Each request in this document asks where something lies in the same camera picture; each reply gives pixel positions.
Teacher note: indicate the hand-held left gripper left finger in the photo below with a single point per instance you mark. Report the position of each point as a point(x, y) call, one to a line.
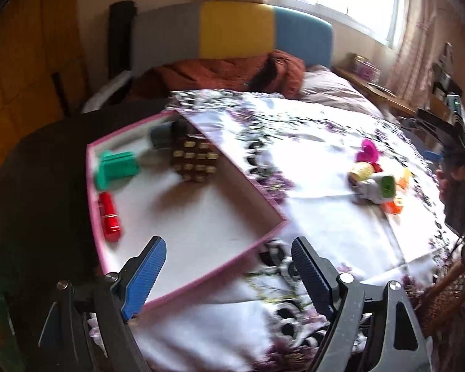
point(145, 279)

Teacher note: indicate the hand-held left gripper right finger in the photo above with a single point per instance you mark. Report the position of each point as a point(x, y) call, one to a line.
point(314, 279)

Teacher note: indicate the orange snap cube cluster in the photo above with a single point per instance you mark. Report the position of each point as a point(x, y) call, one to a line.
point(395, 206)

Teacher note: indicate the red cylinder toy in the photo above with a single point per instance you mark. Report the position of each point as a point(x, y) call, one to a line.
point(110, 221)

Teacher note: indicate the white and green stamp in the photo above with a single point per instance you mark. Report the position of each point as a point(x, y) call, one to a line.
point(383, 188)

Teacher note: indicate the pink-edged white tray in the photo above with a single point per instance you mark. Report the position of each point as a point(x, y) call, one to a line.
point(201, 217)

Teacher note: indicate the yellow egg-shaped stamp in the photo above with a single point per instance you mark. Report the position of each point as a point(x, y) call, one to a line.
point(362, 171)

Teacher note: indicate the magenta heart toy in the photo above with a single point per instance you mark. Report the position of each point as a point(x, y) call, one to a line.
point(368, 150)

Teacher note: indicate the green plastic block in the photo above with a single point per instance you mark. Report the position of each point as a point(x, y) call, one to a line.
point(116, 170)

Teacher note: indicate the brown studded heart toy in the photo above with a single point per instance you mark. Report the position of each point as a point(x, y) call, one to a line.
point(195, 155)

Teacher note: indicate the grey cylinder toy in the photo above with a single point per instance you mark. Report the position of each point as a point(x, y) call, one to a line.
point(161, 136)

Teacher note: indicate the orange plastic clip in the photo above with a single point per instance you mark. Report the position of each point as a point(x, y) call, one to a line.
point(403, 180)

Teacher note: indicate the embroidered floral white tablecloth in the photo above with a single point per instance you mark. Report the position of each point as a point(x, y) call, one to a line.
point(314, 162)

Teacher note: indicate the wooden bedside shelf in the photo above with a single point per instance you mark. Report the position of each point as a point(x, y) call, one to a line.
point(387, 99)

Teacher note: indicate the cluttered shelf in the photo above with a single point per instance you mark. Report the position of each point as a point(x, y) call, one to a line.
point(443, 77)

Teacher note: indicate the purple storage box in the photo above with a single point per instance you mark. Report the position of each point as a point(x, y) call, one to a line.
point(366, 69)

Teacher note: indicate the pale pillow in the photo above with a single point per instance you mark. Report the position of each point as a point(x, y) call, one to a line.
point(333, 89)

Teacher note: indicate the rust orange blanket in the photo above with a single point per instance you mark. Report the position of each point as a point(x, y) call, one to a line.
point(217, 73)

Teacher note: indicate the wooden wardrobe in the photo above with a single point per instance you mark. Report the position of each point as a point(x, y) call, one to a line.
point(23, 46)

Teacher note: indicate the grey yellow blue headboard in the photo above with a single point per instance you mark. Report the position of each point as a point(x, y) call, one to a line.
point(236, 27)

